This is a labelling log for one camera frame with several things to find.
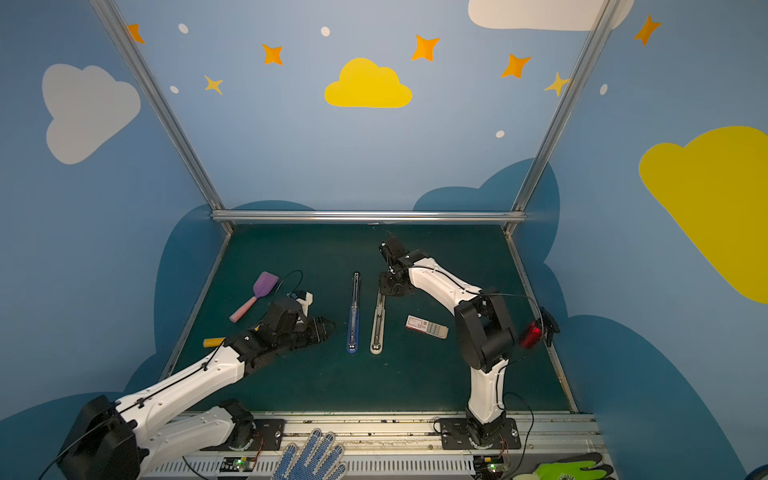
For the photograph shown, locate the aluminium rear frame bar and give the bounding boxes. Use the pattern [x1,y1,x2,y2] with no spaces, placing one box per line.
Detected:
[211,210,526,224]

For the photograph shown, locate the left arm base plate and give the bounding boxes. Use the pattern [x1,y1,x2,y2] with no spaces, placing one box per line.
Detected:
[204,419,285,452]

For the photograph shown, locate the left controller board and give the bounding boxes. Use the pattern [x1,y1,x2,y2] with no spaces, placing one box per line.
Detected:
[219,457,257,474]

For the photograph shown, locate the blue dotted work glove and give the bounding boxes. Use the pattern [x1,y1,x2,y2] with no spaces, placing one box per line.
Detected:
[271,428,348,480]

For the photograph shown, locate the red white staple box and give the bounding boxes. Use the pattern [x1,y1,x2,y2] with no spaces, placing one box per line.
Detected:
[405,315,449,339]

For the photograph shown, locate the right controller board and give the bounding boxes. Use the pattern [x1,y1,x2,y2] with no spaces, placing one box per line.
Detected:
[473,456,507,480]

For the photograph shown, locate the left aluminium frame post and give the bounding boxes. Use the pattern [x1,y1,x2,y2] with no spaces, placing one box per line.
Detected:
[89,0,225,213]

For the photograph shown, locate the aluminium frame post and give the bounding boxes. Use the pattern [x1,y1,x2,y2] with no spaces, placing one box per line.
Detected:
[504,0,624,240]
[89,0,225,213]

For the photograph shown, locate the right aluminium frame post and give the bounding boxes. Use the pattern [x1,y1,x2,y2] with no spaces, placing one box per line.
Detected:
[504,0,624,240]

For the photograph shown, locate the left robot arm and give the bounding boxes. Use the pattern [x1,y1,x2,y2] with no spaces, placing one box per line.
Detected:
[52,297,336,479]

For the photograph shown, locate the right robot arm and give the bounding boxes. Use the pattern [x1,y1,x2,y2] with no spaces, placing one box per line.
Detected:
[379,237,516,439]

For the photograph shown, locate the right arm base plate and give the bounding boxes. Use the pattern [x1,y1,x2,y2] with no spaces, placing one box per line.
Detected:
[437,417,522,450]

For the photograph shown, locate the blue black stapler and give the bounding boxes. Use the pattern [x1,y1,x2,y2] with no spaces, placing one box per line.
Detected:
[346,272,361,354]

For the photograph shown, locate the purple pink spatula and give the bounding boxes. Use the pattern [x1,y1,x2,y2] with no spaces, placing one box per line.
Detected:
[229,271,279,323]

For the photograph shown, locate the beige black stapler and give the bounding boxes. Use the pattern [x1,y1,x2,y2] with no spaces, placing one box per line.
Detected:
[370,292,386,355]

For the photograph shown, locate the green black work glove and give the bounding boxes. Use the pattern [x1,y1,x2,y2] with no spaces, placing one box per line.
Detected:
[513,452,615,480]

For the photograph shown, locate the yellow spatula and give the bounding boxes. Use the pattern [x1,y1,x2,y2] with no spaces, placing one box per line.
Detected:
[202,328,256,348]

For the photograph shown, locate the controller board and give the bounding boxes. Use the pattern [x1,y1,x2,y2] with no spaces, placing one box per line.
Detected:
[473,456,507,480]
[219,457,257,474]

